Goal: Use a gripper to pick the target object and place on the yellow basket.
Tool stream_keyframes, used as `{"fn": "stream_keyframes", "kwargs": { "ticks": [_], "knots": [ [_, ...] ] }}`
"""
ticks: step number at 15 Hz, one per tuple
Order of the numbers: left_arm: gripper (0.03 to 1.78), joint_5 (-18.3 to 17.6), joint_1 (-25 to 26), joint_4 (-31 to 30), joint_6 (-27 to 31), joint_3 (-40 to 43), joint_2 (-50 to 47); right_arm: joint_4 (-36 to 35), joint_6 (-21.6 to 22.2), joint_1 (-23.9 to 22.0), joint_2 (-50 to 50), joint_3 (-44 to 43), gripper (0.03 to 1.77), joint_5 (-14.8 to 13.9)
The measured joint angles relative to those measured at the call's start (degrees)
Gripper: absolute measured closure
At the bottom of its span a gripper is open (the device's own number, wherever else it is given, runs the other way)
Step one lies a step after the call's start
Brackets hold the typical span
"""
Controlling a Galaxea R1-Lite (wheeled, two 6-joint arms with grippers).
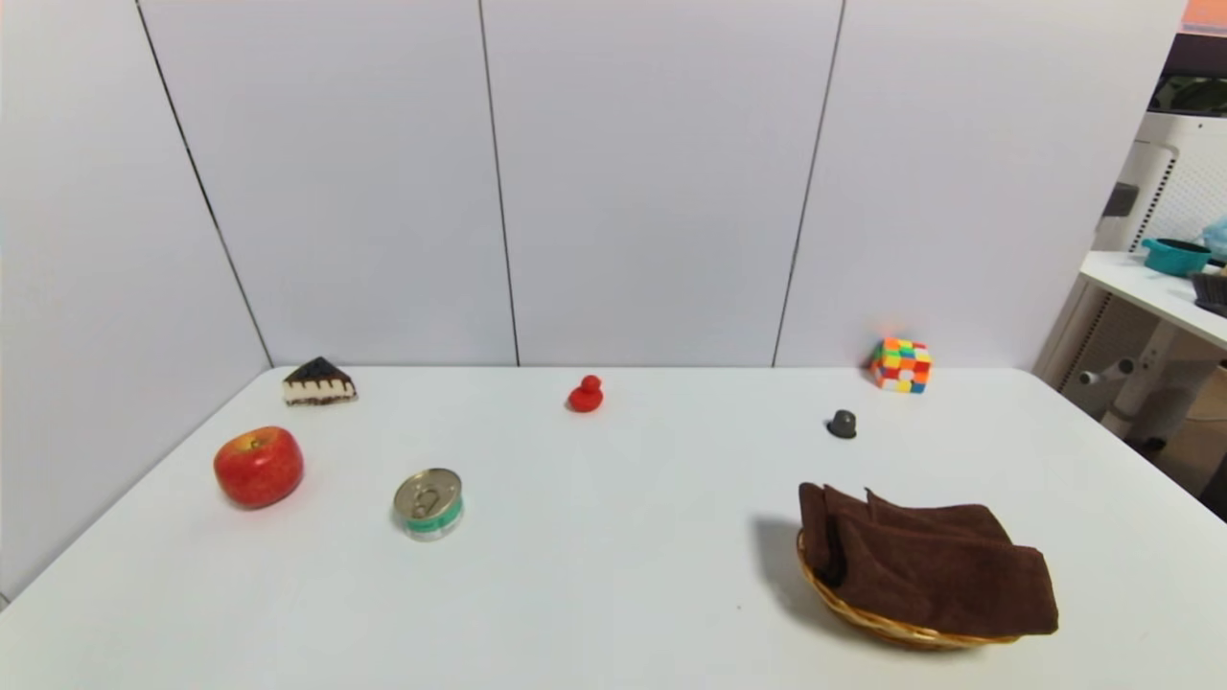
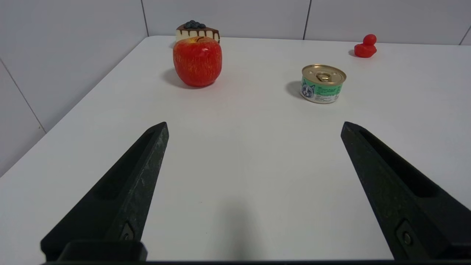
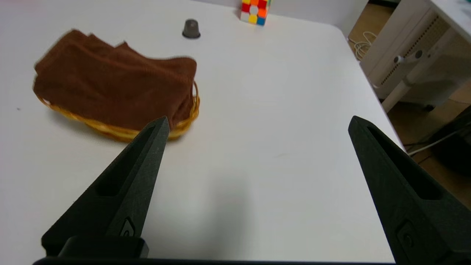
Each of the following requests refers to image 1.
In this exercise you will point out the brown towel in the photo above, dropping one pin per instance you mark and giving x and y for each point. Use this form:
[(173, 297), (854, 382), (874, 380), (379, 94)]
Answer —
[(935, 565)]

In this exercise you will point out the yellow wicker basket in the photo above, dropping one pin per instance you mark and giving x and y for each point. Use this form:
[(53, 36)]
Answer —
[(868, 623)]

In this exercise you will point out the red rubber duck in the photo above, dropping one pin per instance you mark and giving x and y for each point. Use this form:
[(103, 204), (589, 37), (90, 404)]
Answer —
[(585, 398)]

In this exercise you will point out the tin can green label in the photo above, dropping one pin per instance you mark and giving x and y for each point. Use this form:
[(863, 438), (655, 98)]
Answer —
[(428, 498)]

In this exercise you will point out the small black hat figure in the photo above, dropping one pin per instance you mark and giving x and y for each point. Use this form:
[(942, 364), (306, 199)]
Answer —
[(842, 425)]

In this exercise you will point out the multicolour puzzle cube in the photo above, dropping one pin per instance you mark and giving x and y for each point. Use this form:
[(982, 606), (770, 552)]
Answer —
[(901, 367)]

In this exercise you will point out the chocolate cake slice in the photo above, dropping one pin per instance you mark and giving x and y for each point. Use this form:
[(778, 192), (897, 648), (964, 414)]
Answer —
[(318, 381)]

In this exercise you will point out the red apple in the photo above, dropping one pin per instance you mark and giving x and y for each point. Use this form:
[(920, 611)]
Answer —
[(257, 470)]

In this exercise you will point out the white side table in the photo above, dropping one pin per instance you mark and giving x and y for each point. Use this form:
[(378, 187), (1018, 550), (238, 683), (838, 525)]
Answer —
[(1145, 287)]

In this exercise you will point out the teal pot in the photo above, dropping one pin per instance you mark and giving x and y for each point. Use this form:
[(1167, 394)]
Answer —
[(1174, 257)]

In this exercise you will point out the white perforated air purifier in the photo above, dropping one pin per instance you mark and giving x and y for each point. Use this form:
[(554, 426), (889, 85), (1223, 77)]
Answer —
[(1184, 182)]

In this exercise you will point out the light blue bag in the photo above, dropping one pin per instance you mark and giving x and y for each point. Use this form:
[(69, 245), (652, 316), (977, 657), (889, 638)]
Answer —
[(1217, 237)]

